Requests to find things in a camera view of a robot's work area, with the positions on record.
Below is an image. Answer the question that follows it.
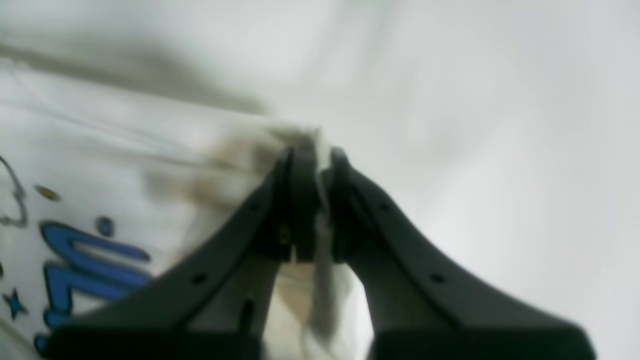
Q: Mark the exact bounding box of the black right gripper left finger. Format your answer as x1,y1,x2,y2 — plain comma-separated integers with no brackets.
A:
47,145,319,360

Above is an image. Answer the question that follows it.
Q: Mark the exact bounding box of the white printed T-shirt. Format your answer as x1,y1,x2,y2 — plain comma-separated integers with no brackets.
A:
0,57,373,360

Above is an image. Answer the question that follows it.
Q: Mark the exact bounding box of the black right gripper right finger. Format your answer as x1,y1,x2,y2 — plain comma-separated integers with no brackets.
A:
329,148,596,360

